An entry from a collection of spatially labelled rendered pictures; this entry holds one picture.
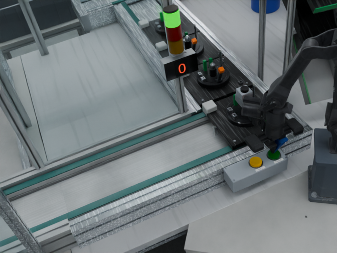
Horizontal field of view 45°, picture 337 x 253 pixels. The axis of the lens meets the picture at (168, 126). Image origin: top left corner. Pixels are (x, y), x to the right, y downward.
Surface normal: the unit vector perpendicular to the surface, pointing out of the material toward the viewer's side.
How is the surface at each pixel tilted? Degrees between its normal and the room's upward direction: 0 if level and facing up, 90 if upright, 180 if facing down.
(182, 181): 0
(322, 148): 0
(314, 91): 45
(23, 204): 0
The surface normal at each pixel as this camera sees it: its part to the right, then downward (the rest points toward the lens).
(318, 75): 0.06, -0.04
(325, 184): -0.22, 0.70
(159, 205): 0.38, 0.61
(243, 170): -0.14, -0.71
